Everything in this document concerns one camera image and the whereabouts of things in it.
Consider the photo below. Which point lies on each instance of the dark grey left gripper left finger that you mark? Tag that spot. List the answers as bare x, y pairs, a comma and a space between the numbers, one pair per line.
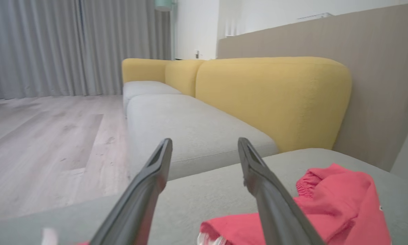
139, 204

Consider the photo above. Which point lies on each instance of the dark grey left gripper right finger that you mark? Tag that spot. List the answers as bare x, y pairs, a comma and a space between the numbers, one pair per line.
275, 211

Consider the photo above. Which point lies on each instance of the red shorts with white stripe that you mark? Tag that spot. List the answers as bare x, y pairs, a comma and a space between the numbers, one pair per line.
343, 200

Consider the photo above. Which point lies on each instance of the large grey fabric ottoman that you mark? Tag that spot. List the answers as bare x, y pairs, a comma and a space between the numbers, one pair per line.
207, 197

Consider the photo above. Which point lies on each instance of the long grey sofa seat cushion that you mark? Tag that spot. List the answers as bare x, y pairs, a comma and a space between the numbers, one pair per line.
190, 129

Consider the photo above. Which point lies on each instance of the large yellow sofa backrest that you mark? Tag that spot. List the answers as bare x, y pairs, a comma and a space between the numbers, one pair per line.
275, 98

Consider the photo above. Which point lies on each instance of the short grey sofa seat cushion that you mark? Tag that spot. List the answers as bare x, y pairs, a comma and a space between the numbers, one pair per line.
146, 87

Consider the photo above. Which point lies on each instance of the yellow corner sofa backrest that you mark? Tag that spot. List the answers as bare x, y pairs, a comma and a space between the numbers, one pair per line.
141, 69

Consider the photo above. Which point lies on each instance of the small yellow sofa backrest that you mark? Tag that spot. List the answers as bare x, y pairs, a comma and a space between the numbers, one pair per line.
182, 76

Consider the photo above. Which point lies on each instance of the white upright boards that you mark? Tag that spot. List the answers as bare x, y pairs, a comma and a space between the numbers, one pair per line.
230, 29

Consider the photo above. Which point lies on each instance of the grey pleated curtain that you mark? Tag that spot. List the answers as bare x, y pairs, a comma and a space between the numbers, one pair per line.
37, 44

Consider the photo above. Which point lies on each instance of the white flat box device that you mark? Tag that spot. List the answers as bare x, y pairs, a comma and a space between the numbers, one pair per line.
316, 16

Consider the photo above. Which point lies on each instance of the white wall socket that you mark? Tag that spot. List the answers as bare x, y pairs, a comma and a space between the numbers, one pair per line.
197, 54

